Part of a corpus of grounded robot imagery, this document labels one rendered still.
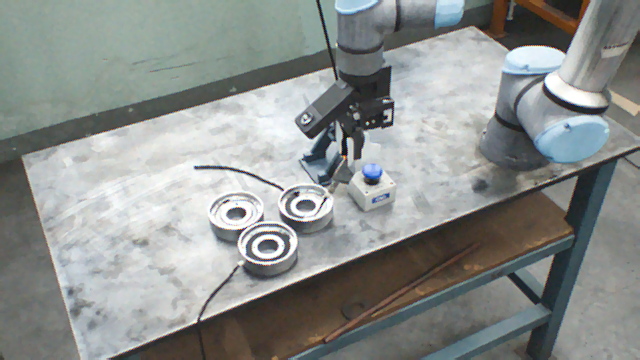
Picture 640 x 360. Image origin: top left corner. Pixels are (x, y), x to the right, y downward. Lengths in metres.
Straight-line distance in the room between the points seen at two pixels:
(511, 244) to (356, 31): 0.79
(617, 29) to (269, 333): 0.86
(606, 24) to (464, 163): 0.42
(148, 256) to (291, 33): 1.94
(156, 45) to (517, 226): 1.70
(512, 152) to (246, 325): 0.66
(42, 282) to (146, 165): 1.04
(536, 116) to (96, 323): 0.84
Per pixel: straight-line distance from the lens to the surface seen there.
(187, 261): 1.27
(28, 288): 2.45
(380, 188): 1.31
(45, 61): 2.80
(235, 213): 1.32
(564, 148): 1.29
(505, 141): 1.45
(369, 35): 1.06
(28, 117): 2.91
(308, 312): 1.48
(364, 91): 1.13
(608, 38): 1.22
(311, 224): 1.26
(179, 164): 1.48
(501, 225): 1.71
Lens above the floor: 1.71
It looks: 41 degrees down
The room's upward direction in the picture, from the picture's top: 2 degrees counter-clockwise
